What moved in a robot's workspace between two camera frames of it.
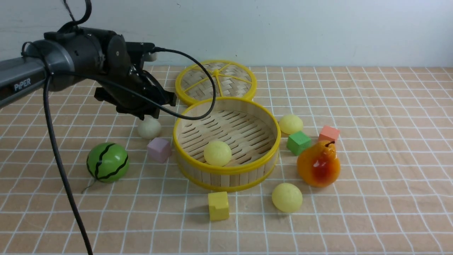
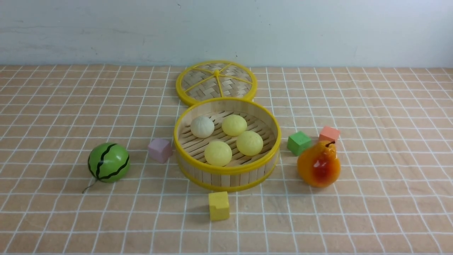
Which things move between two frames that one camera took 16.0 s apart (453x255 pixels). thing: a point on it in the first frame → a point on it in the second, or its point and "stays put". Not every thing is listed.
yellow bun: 217,153 stays put
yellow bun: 287,197 → 249,143
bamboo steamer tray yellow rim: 252,130 stays put
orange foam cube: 329,133 stays put
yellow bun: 289,124 → 234,125
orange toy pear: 319,166 stays put
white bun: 150,128 → 202,126
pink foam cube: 159,149 stays put
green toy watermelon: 107,162 stays put
